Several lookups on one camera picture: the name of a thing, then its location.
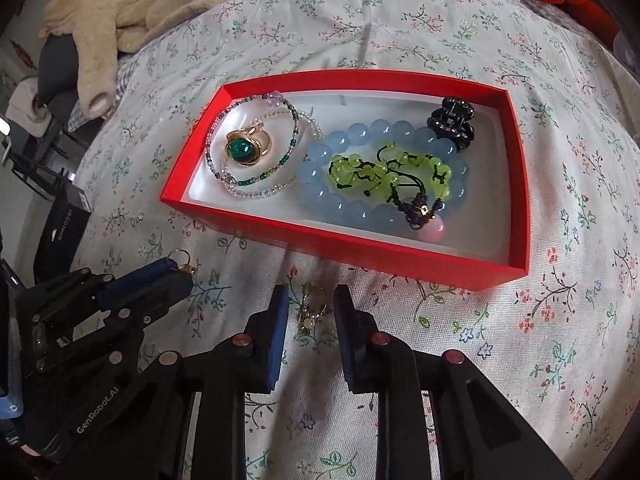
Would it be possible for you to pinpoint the small gold ring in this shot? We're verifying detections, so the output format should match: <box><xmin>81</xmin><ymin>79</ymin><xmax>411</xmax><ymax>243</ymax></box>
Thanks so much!
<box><xmin>167</xmin><ymin>248</ymin><xmax>199</xmax><ymax>276</ymax></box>

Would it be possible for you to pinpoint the small gold earring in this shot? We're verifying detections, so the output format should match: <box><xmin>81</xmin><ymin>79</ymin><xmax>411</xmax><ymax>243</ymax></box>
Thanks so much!
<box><xmin>298</xmin><ymin>286</ymin><xmax>331</xmax><ymax>334</ymax></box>

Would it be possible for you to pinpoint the gold ring green stone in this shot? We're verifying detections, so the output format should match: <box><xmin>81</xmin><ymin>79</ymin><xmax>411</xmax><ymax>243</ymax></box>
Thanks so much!
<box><xmin>224</xmin><ymin>122</ymin><xmax>272</xmax><ymax>167</ymax></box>

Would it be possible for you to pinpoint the thin multicolour bead bracelet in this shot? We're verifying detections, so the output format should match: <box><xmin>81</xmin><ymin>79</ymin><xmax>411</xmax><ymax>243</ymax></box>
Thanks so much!
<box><xmin>203</xmin><ymin>90</ymin><xmax>326</xmax><ymax>201</ymax></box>

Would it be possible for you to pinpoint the light blue bead bracelet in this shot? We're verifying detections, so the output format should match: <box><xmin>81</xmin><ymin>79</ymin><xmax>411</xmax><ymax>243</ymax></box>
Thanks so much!
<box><xmin>295</xmin><ymin>118</ymin><xmax>471</xmax><ymax>231</ymax></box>

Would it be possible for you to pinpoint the green bead bracelet pink charm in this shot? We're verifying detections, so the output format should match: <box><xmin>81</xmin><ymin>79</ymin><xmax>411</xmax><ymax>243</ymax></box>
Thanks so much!
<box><xmin>328</xmin><ymin>142</ymin><xmax>464</xmax><ymax>244</ymax></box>

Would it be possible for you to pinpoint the dark rhinestone hair claw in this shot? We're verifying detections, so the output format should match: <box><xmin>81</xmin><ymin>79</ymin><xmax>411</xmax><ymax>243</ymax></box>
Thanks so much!
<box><xmin>426</xmin><ymin>96</ymin><xmax>475</xmax><ymax>152</ymax></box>

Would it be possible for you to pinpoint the red cardboard jewelry box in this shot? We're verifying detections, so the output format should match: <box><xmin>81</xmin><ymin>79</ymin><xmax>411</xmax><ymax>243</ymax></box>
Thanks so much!
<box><xmin>160</xmin><ymin>70</ymin><xmax>530</xmax><ymax>290</ymax></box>

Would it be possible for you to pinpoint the person's hand on gripper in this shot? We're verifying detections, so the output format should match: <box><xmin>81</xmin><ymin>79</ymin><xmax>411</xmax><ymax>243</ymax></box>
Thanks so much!
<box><xmin>17</xmin><ymin>436</ymin><xmax>42</xmax><ymax>457</ymax></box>

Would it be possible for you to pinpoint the black box on floor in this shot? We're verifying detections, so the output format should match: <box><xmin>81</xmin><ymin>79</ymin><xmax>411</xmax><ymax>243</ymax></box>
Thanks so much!
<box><xmin>32</xmin><ymin>182</ymin><xmax>91</xmax><ymax>285</ymax></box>

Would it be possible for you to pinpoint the floral bed sheet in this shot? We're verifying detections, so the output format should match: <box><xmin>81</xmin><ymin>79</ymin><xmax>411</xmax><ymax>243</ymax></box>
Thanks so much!
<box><xmin>64</xmin><ymin>0</ymin><xmax>640</xmax><ymax>480</ymax></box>

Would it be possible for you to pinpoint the beige fleece garment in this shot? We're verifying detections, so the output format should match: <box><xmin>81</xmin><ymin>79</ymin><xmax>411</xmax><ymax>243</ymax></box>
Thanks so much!
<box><xmin>39</xmin><ymin>0</ymin><xmax>230</xmax><ymax>119</ymax></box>

